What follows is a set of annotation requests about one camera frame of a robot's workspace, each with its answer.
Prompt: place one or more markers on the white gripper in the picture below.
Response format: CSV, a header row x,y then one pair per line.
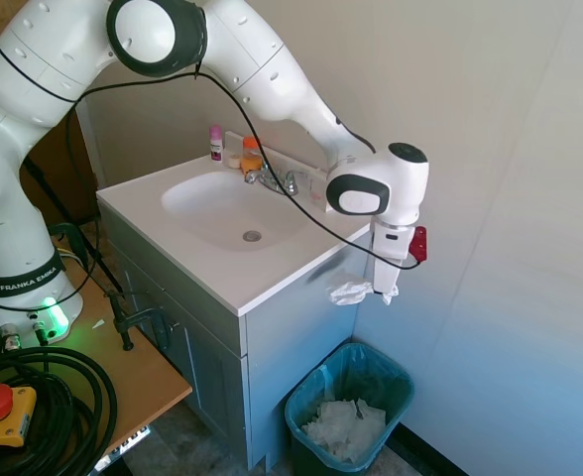
x,y
388,253

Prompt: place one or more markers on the white tissue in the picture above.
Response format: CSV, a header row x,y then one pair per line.
x,y
346,292

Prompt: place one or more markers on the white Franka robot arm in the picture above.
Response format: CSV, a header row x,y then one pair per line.
x,y
271,64

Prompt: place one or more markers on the teal trash bin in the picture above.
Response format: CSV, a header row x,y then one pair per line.
x,y
395,392

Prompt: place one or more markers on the grey vanity cabinet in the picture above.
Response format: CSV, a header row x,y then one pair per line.
x,y
291,342

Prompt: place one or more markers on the crumpled tissues pile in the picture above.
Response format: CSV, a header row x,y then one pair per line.
x,y
343,426

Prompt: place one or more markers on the chrome sink drain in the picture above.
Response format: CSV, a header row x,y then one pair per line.
x,y
252,236

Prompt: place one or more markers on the chrome faucet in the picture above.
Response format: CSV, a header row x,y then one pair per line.
x,y
271,179

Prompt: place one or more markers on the orange bottle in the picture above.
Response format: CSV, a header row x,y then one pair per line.
x,y
250,156

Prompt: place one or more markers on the small cream jar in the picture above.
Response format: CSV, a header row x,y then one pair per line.
x,y
233,161

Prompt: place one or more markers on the white ceramic sink top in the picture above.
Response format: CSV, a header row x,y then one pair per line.
x,y
182,248

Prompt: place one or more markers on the white bottle purple label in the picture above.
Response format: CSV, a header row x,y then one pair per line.
x,y
216,144

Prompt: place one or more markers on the black metal clamp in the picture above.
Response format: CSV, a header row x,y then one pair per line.
x,y
138,320

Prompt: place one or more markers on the wooden table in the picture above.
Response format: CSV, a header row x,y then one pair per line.
x,y
138,362

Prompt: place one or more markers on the yellow emergency stop box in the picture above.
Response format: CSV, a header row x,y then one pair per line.
x,y
4,411

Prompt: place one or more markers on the red wrist camera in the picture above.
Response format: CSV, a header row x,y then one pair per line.
x,y
422,244

